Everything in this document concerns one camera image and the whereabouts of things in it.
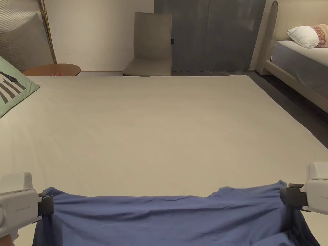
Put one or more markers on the blue garment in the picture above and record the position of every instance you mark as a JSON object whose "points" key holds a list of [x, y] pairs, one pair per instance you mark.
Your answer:
{"points": [[166, 220]]}

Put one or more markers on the white pillow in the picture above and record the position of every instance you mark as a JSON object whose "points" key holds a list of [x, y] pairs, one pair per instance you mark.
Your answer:
{"points": [[302, 36]]}

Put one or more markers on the bed with beige sheet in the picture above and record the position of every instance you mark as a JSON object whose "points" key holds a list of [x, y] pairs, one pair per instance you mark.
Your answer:
{"points": [[153, 128]]}

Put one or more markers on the patterned pink cushion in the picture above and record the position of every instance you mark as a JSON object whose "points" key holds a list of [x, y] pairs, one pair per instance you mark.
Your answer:
{"points": [[322, 34]]}

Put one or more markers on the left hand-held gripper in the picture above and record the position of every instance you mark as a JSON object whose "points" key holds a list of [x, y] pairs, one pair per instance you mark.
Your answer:
{"points": [[18, 197]]}

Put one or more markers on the bed with beige headboard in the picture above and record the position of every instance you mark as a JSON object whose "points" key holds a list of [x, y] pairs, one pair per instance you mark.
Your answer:
{"points": [[299, 64]]}

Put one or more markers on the grey cushion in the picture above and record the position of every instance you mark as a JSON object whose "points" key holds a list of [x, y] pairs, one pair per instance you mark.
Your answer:
{"points": [[28, 43]]}

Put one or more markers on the pale green striped cushion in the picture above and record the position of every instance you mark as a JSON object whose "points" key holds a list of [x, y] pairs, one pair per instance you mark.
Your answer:
{"points": [[12, 87]]}

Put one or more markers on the person's left hand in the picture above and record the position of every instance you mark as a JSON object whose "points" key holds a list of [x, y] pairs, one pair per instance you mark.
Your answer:
{"points": [[4, 242]]}

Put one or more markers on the grey curtain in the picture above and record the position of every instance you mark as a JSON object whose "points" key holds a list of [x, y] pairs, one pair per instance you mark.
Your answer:
{"points": [[210, 36]]}

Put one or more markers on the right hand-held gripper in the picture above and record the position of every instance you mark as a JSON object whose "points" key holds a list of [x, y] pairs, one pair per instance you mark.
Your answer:
{"points": [[317, 189]]}

